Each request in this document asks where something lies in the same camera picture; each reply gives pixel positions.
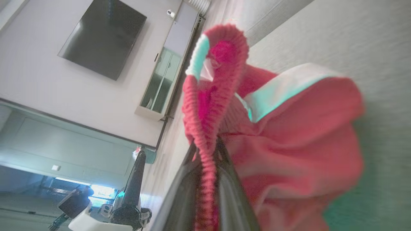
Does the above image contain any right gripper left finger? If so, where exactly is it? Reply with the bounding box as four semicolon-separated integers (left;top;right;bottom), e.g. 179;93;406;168
151;141;206;231

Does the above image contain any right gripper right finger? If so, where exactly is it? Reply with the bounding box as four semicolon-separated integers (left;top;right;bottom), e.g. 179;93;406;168
214;137;261;231

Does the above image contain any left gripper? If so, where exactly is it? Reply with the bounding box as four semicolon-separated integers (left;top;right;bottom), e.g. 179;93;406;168
68;150;152;231

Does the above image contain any red garment with white trim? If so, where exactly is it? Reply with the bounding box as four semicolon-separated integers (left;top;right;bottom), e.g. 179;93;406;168
181;23;365;231

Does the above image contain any white cabinet with glass doors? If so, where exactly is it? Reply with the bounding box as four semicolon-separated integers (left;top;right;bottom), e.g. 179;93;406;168
134;2;200;122

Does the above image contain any white slatted vent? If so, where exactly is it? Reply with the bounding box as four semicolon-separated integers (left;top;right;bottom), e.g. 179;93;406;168
187;0;211;16

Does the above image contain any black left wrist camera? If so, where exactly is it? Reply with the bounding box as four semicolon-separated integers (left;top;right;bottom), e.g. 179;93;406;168
57;186;94;219

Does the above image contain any glass partition with dark frame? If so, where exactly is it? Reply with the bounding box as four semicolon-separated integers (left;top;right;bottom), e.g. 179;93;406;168
0;99;157;231

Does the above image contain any left blue-plug black cable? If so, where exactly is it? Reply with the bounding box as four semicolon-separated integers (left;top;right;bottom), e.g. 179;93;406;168
48;213;69;231

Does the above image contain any black wall television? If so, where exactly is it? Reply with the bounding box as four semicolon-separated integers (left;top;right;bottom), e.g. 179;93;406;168
57;0;148;81

